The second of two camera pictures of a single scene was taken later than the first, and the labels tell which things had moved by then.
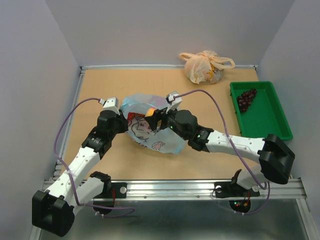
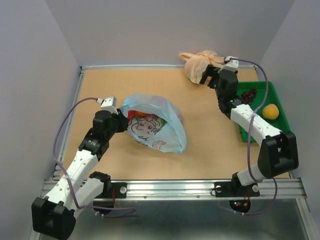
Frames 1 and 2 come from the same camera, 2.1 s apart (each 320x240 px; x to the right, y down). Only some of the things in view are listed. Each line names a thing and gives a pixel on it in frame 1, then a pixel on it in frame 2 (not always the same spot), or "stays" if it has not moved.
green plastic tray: [258, 111] stays
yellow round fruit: [150, 112] -> [270, 112]
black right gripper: [158, 115] -> [212, 71]
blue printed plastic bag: [134, 107] stays
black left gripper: [124, 122] stays
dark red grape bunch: [246, 99] stays
